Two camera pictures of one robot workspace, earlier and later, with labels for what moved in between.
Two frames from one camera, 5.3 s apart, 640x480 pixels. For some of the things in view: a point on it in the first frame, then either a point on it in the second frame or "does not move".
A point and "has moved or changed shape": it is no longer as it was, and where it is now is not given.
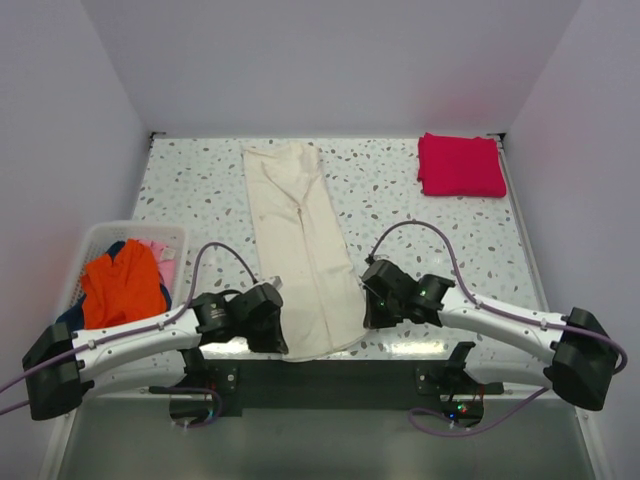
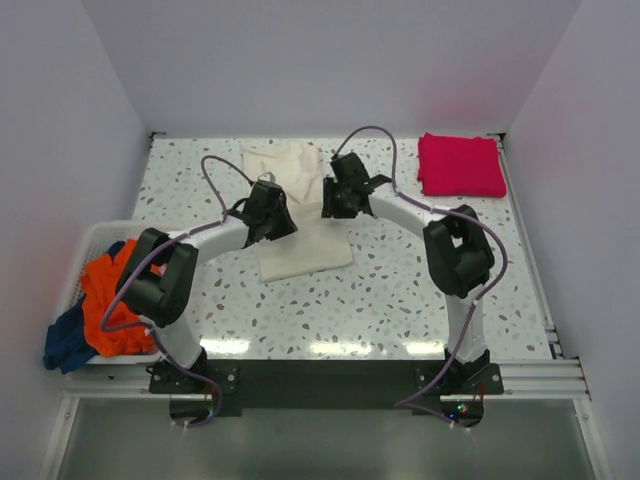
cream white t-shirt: (302, 244) has moved or changed shape
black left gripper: (274, 342) → (287, 225)
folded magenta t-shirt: (460, 166) does not move
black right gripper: (372, 318) → (329, 208)
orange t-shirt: (128, 289) does not move
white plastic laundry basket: (100, 236) does not move
